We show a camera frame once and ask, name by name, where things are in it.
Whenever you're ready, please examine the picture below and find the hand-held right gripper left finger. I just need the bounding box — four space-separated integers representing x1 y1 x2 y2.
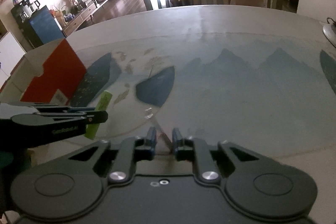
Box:
52 126 157 184

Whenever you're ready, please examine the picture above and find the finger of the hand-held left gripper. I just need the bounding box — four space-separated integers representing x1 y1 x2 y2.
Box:
12 111 109 147
5 103 96 116

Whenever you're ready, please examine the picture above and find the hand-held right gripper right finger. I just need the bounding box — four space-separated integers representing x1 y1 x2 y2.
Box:
171 128 276 185

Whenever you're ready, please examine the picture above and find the thin clear plastic stick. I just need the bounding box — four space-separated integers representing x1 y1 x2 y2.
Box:
144 107 174 155

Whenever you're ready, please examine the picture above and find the green tube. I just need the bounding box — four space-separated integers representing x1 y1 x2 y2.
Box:
83 91 113 140

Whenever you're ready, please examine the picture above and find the red cardboard box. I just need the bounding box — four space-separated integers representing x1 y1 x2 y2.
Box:
0 38 88 106

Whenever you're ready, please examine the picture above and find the person's left hand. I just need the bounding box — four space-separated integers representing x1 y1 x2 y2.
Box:
0 151 14 170

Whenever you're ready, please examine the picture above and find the printed clear table mat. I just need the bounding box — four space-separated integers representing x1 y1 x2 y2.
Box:
70 32 336 159

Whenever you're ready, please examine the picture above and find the white cabinet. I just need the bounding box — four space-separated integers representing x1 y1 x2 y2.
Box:
0 31 27 83

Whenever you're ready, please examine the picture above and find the blue cabinet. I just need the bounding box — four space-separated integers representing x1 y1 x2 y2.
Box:
21 5 66 49

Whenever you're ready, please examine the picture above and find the wooden TV cabinet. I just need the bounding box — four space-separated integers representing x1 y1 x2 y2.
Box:
62 0 122 35

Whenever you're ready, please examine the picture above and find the black coffee maker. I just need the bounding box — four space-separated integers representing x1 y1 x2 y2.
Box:
10 0 41 21

